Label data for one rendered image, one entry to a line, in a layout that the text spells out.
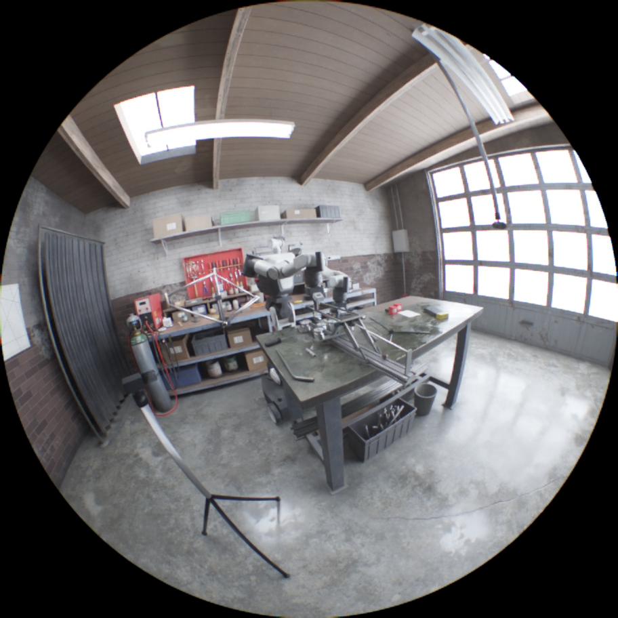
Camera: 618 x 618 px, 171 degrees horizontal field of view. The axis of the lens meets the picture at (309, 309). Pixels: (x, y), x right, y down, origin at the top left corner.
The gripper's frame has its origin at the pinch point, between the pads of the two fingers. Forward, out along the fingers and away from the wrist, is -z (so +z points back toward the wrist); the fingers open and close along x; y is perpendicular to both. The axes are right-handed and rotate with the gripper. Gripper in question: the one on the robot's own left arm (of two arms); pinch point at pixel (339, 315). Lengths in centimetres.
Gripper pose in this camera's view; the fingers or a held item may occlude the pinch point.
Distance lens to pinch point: 135.1
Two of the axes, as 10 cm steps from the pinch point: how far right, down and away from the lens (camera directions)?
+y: 3.6, 2.8, -8.9
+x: -9.3, 1.2, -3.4
